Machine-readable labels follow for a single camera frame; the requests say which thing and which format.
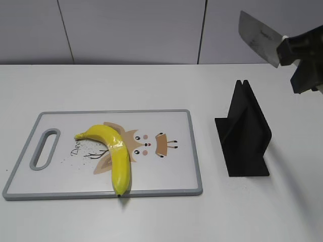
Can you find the yellow plastic banana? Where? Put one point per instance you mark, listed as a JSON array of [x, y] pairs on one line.
[[121, 165]]

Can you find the white grey cutting board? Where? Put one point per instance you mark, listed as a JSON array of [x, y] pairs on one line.
[[53, 165]]

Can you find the black knife stand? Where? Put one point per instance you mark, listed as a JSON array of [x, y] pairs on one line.
[[244, 134]]

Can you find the white-handled cleaver knife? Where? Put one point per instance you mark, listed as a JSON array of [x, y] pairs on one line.
[[262, 39]]

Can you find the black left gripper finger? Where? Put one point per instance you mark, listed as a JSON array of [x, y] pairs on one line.
[[304, 47]]

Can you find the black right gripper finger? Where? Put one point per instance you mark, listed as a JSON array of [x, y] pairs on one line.
[[308, 75]]

